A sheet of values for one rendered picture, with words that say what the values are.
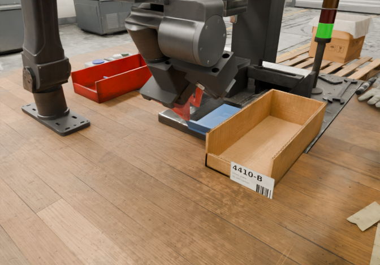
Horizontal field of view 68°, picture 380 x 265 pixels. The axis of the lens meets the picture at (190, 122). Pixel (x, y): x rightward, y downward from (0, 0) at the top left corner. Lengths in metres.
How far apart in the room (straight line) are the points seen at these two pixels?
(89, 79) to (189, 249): 0.61
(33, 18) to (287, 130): 0.53
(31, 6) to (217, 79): 0.37
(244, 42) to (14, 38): 4.52
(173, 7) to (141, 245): 0.29
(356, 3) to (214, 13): 9.82
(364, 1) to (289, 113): 9.44
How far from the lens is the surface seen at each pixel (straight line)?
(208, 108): 0.67
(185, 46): 0.32
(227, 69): 0.36
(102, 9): 5.82
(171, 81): 0.39
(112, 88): 0.78
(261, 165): 0.52
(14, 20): 5.21
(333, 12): 0.82
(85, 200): 0.47
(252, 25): 0.99
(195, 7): 0.32
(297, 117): 0.66
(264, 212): 0.44
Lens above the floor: 1.21
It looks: 29 degrees down
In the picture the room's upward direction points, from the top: straight up
